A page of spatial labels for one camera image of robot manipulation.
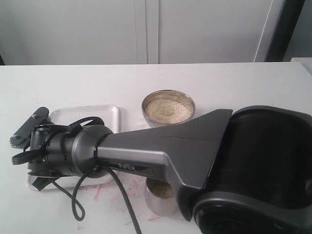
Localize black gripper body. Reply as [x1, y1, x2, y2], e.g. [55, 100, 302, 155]
[28, 124, 73, 178]

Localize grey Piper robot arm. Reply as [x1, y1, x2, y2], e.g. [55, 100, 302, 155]
[10, 106, 312, 234]

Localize steel cup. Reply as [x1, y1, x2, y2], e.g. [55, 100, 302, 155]
[144, 178, 178, 216]

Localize steel bowl of rice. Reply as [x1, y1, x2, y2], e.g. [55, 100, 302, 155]
[141, 90, 196, 127]

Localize white rectangular plastic tray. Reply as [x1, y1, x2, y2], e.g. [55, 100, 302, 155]
[26, 105, 121, 191]

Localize white cabinet doors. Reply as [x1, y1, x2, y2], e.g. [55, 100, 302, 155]
[0, 0, 285, 65]

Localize dark vertical post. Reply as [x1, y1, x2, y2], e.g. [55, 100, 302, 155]
[264, 0, 305, 62]

